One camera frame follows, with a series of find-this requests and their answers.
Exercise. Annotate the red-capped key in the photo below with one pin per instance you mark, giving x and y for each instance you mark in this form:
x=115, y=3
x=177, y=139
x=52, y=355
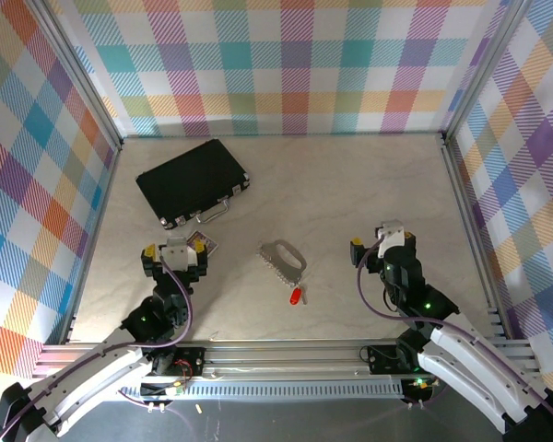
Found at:
x=296, y=295

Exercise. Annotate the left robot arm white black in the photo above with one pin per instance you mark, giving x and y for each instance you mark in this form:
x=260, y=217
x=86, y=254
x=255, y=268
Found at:
x=97, y=377

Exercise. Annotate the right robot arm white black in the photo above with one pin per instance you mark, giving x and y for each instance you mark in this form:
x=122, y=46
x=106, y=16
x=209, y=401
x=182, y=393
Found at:
x=479, y=377

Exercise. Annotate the purple picture card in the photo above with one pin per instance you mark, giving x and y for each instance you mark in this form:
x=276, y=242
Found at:
x=203, y=237

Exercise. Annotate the small green circuit board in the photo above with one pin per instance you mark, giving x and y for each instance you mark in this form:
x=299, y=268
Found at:
x=177, y=389

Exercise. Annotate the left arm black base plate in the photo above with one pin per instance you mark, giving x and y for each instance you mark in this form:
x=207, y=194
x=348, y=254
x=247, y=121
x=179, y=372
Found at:
x=189, y=361

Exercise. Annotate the aluminium frame side rail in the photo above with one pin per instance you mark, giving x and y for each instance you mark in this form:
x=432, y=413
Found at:
x=94, y=239
x=465, y=216

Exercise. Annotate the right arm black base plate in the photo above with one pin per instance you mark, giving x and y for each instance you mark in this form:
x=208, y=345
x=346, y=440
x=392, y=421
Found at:
x=382, y=359

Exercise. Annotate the aluminium frame long rail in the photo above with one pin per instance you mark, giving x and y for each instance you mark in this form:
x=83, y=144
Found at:
x=304, y=359

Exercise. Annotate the aluminium frame post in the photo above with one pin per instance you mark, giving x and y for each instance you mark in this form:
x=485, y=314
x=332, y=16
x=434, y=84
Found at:
x=74, y=69
x=488, y=60

